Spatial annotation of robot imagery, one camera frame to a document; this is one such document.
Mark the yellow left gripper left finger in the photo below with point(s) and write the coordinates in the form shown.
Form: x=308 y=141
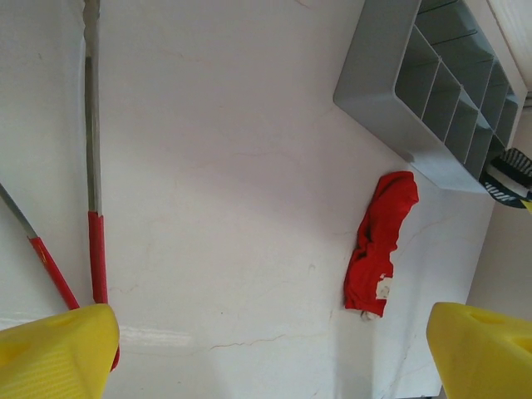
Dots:
x=54 y=357

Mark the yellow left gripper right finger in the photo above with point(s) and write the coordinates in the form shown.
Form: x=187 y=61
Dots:
x=486 y=357

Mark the red sock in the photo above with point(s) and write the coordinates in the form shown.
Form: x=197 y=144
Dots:
x=378 y=249

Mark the grey divided organizer box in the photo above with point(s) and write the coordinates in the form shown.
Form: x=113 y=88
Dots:
x=374 y=91

